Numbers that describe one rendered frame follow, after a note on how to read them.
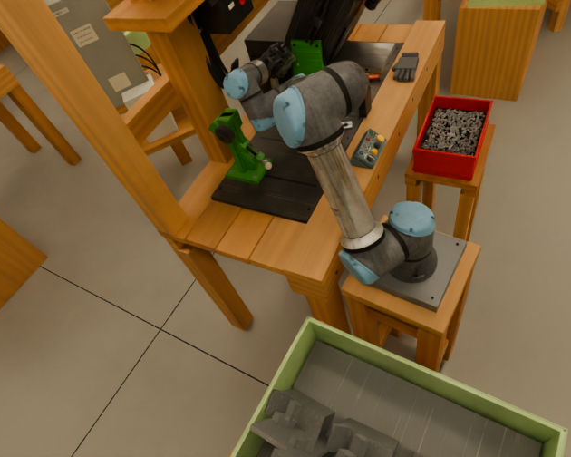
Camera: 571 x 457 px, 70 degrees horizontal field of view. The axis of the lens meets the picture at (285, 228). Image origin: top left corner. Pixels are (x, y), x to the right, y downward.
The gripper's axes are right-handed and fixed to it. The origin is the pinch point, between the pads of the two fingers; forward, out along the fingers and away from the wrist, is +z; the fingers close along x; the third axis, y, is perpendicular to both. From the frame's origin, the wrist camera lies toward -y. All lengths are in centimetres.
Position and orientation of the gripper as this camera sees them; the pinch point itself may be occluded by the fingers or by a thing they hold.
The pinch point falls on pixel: (285, 58)
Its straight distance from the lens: 155.6
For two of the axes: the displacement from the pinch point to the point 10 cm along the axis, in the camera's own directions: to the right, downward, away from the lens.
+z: 4.7, -5.6, 6.9
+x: -6.8, -7.2, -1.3
